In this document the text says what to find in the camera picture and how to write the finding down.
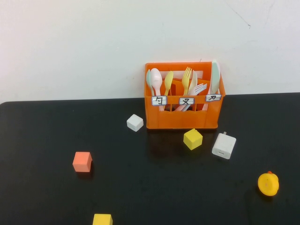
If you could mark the pink plastic spoon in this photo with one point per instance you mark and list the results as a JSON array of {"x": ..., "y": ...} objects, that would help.
[{"x": 156, "y": 79}]

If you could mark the pink plastic fork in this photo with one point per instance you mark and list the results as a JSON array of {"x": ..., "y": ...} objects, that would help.
[{"x": 199, "y": 89}]

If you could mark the orange plastic cutlery holder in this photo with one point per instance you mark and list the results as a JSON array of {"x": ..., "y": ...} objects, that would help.
[{"x": 187, "y": 118}]

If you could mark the spoon character paper label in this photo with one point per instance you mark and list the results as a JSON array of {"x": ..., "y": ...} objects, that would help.
[{"x": 159, "y": 100}]

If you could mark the white foam cube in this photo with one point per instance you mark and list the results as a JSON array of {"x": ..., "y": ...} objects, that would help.
[{"x": 135, "y": 122}]

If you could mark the mint green plastic spoon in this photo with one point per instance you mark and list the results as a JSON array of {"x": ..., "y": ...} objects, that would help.
[{"x": 148, "y": 80}]

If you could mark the yellow plastic spoon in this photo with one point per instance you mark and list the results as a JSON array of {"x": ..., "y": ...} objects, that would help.
[{"x": 168, "y": 80}]

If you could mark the light blue plastic fork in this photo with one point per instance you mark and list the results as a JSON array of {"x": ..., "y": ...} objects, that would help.
[{"x": 188, "y": 108}]

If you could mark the fork character paper label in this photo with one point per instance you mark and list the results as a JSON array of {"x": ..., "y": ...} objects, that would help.
[{"x": 186, "y": 101}]

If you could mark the yellow foam cube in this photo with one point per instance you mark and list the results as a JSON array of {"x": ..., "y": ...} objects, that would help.
[
  {"x": 192, "y": 139},
  {"x": 102, "y": 219}
]

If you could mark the yellow plastic fork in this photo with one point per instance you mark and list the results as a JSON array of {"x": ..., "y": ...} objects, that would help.
[{"x": 186, "y": 77}]

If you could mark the beige plastic fork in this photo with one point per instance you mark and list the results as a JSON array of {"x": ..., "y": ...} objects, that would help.
[{"x": 194, "y": 80}]

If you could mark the knife character paper label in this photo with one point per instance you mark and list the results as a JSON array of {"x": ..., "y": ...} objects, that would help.
[{"x": 213, "y": 97}]

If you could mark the mint green plastic knife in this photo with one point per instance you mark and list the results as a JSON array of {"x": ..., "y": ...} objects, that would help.
[{"x": 215, "y": 77}]

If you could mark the orange foam cube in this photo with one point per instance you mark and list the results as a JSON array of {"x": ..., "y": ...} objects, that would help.
[{"x": 81, "y": 162}]

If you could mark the yellow rubber duck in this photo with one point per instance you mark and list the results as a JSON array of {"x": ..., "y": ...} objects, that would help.
[{"x": 268, "y": 184}]

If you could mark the white USB wall charger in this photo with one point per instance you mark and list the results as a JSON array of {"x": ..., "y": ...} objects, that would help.
[{"x": 223, "y": 146}]

